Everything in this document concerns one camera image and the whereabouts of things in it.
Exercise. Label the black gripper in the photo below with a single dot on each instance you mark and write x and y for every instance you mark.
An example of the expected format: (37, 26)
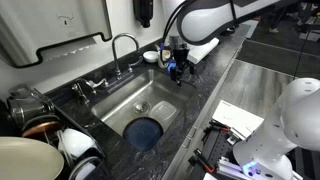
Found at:
(181, 55)

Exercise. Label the aluminium extrusion bar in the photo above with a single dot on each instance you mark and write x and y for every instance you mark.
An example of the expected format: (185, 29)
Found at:
(230, 168)

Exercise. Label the blue sponge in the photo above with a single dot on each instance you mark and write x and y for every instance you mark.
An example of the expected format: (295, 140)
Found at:
(170, 64)

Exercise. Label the black perforated board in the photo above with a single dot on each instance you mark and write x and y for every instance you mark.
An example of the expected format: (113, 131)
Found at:
(216, 146)

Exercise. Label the chrome gooseneck tap spout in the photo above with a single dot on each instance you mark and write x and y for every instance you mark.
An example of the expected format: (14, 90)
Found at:
(115, 56)

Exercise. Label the clear plastic container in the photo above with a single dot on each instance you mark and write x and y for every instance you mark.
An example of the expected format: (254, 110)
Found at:
(163, 111)

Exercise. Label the stainless steel sink basin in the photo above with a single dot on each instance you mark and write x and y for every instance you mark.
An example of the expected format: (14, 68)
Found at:
(146, 90)

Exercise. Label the dark blue round plate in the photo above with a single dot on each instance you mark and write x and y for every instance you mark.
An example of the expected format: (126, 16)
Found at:
(143, 133)

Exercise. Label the grey paper towel dispenser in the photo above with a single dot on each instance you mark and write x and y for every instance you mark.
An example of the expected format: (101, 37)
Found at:
(50, 23)

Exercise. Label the dark floor mat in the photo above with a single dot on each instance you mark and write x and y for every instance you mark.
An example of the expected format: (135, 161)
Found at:
(273, 58)

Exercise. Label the small white bowl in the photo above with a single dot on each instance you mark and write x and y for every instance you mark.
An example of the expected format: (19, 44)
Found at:
(150, 56)

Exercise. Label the large beige plate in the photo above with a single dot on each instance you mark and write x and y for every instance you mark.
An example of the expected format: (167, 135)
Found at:
(26, 160)

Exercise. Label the small chrome side faucet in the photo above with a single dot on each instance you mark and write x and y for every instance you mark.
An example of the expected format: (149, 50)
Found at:
(80, 91)

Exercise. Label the metal sink drain strainer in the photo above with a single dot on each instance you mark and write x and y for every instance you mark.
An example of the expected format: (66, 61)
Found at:
(141, 107)

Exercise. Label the white plate dark rim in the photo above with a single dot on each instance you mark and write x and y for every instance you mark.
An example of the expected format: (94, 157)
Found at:
(85, 168)

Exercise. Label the large white bowl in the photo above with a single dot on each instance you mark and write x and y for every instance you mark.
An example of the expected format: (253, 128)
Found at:
(76, 141)

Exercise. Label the chrome faucet base plate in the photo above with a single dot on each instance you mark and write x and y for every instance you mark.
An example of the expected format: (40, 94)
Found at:
(120, 80)

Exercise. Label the white flat cardboard box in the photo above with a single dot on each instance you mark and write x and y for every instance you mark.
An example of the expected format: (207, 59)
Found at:
(236, 118)

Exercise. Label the cream ceramic mug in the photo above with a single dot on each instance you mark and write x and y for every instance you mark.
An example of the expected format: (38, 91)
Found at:
(165, 55)

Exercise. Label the copper bottom pan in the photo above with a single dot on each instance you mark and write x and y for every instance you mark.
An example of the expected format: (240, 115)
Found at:
(41, 126)

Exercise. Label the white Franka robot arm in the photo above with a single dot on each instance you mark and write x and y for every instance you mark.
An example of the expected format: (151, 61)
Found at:
(206, 20)

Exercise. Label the steel pot with lid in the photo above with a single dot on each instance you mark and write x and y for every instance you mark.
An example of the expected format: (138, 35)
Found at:
(28, 103)

